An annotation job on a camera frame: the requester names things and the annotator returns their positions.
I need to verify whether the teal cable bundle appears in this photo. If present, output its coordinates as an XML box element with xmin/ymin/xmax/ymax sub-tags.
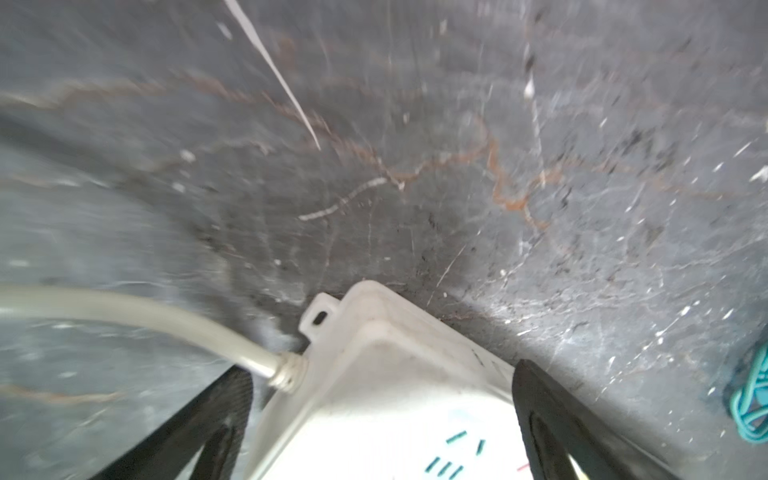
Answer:
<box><xmin>728</xmin><ymin>341</ymin><xmax>768</xmax><ymax>445</ymax></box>

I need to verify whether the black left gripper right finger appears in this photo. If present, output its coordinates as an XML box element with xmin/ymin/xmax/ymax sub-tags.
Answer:
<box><xmin>511</xmin><ymin>360</ymin><xmax>677</xmax><ymax>479</ymax></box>

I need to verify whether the white power strip cord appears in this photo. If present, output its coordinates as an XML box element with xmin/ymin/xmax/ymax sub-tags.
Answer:
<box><xmin>0</xmin><ymin>284</ymin><xmax>308</xmax><ymax>395</ymax></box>

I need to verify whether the white power strip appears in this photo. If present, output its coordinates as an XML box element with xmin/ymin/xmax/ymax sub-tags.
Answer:
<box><xmin>245</xmin><ymin>281</ymin><xmax>531</xmax><ymax>479</ymax></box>

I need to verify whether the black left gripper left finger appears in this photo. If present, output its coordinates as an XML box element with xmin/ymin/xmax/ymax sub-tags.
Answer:
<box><xmin>93</xmin><ymin>366</ymin><xmax>254</xmax><ymax>479</ymax></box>

